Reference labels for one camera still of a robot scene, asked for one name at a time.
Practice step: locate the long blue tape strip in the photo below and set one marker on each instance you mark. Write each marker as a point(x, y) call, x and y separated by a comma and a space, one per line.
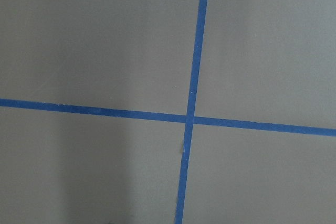
point(190, 112)

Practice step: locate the crossing blue tape strip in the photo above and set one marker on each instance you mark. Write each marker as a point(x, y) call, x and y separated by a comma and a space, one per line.
point(76, 109)

